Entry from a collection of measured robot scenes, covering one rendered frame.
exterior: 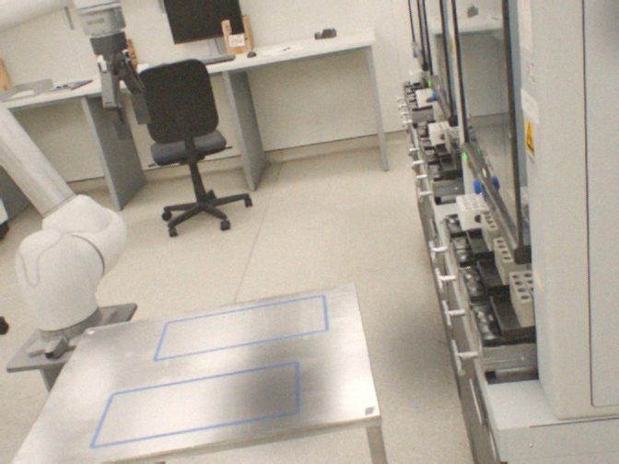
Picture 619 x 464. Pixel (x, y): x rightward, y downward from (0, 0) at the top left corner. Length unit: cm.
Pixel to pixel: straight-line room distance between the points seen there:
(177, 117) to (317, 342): 286
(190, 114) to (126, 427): 297
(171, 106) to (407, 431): 242
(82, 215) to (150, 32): 355
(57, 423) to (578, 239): 90
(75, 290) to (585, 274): 117
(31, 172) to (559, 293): 134
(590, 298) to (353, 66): 418
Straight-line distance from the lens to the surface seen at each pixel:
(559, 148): 94
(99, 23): 148
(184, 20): 497
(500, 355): 122
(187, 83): 394
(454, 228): 163
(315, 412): 109
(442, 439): 225
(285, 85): 514
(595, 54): 92
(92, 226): 184
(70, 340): 175
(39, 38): 560
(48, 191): 186
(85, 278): 173
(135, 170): 538
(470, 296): 134
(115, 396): 128
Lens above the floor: 149
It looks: 22 degrees down
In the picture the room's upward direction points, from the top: 11 degrees counter-clockwise
